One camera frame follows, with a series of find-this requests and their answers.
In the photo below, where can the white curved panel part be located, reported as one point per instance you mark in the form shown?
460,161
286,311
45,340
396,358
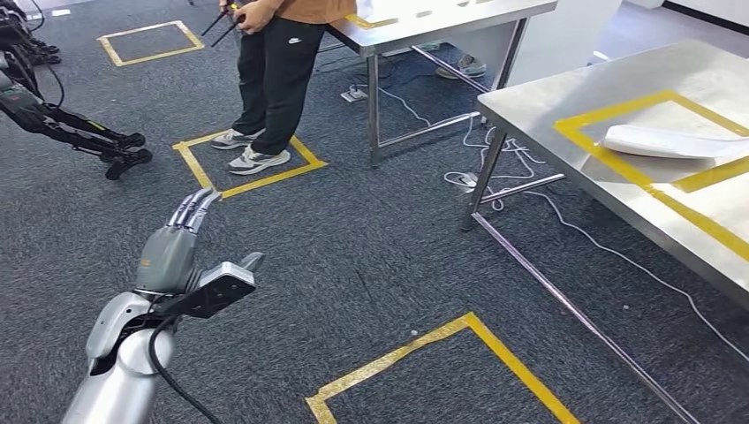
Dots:
655,143

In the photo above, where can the large yellow tape rectangle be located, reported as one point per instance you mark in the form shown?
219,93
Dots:
714,228

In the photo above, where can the steel table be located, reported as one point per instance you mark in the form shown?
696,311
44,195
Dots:
421,32

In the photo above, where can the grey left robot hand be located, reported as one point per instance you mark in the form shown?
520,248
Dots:
167,260

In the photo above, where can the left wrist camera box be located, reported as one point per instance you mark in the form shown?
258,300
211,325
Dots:
216,292

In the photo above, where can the black legged robot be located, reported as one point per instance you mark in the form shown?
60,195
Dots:
58,126

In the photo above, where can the white partition panel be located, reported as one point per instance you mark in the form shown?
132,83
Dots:
562,41

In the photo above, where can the small yellow tape rectangle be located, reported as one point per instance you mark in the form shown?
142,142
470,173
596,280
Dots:
614,110

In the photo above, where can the person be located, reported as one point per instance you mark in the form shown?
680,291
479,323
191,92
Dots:
281,70
468,67

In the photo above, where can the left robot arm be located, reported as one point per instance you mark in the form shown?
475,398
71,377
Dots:
117,380

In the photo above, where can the steel workbench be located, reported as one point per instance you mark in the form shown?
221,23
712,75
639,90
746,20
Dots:
526,111

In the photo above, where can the black antenna remote controller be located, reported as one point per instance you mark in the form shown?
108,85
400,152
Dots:
226,33

